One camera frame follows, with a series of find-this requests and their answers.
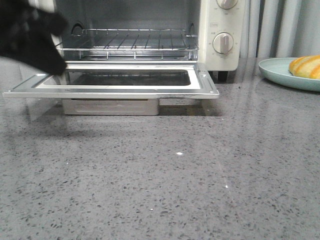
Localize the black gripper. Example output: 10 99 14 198
0 0 68 75

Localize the glass oven door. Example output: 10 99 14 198
3 61 220 115

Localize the golden bread roll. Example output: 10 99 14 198
288 55 320 80

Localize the white Toshiba toaster oven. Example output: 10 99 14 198
34 0 247 83

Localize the lower oven knob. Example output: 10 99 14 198
212 32 234 55

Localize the oven knob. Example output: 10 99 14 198
212 32 234 55
216 0 238 10

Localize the upper oven knob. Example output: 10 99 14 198
216 0 238 10

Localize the light green plate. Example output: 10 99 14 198
258 57 320 93

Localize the metal oven wire rack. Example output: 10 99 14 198
56 28 199 61

